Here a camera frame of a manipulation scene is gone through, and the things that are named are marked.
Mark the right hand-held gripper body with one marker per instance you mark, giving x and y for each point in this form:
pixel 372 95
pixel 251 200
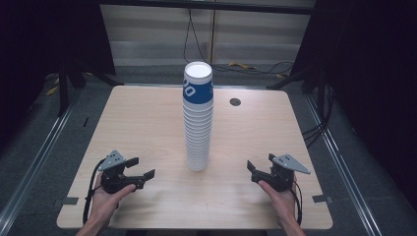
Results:
pixel 282 178

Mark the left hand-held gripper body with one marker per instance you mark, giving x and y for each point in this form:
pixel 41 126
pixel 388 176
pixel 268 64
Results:
pixel 113 178

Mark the stack of white paper cups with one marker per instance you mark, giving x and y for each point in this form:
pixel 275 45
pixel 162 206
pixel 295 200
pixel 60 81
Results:
pixel 197 131

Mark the person's left hand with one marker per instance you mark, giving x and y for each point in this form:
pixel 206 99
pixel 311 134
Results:
pixel 105 203

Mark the person's right hand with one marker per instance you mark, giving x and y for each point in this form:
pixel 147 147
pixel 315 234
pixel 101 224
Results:
pixel 285 206

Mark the grey tape strip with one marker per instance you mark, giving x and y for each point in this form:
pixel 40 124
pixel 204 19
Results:
pixel 69 200
pixel 322 198

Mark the small black floor strip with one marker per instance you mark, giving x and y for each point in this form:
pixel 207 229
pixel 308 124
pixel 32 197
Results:
pixel 86 122

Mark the dark round table grommet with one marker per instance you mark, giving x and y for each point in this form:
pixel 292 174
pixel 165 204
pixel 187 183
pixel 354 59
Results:
pixel 235 102

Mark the black metal stand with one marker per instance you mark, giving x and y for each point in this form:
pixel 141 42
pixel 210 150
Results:
pixel 319 88
pixel 63 91

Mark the yellow floor tape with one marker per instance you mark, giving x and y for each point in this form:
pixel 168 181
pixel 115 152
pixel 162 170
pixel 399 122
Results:
pixel 51 90
pixel 242 65

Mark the dark curtain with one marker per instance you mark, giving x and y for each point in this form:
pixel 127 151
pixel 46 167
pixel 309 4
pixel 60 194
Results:
pixel 370 65
pixel 49 32

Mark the metal floor rail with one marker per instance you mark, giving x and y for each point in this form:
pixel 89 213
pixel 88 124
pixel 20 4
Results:
pixel 36 157
pixel 344 164

